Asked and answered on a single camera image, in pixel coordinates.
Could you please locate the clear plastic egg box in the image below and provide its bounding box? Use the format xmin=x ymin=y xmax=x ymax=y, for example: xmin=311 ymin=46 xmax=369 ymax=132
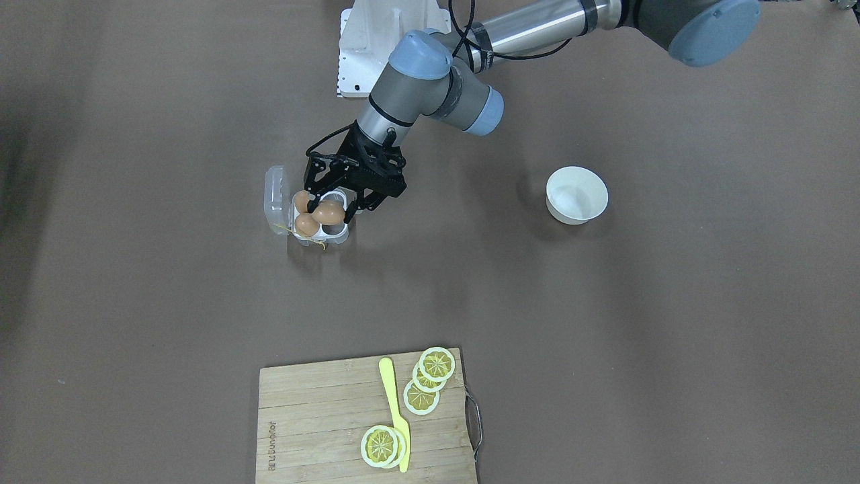
xmin=262 ymin=165 xmax=349 ymax=248

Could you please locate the brown egg from bowl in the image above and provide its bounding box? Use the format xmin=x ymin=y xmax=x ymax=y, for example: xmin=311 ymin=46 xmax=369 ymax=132
xmin=310 ymin=200 xmax=346 ymax=226

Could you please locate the white bowl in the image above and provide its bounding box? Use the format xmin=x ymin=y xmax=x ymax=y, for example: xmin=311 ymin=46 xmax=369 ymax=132
xmin=546 ymin=166 xmax=610 ymax=225

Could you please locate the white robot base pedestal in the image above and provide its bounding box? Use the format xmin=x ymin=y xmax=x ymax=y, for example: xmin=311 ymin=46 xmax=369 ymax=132
xmin=336 ymin=1 xmax=452 ymax=98

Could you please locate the wooden cutting board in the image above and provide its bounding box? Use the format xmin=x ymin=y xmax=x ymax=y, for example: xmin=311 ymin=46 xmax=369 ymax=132
xmin=255 ymin=356 xmax=479 ymax=483

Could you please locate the lemon slice front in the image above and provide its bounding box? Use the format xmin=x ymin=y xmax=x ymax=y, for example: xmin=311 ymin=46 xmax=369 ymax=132
xmin=359 ymin=425 xmax=405 ymax=469

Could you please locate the yellow plastic knife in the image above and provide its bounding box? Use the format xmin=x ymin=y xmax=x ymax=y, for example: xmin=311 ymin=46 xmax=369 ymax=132
xmin=378 ymin=356 xmax=411 ymax=474

